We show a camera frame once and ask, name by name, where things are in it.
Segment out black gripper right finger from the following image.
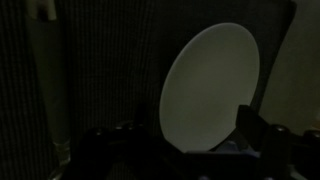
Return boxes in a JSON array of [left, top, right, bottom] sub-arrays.
[[213, 104, 320, 180]]

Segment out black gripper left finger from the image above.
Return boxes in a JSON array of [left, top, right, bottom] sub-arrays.
[[66, 106, 187, 180]]

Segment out white round plate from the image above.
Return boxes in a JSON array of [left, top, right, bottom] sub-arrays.
[[159, 23, 260, 152]]

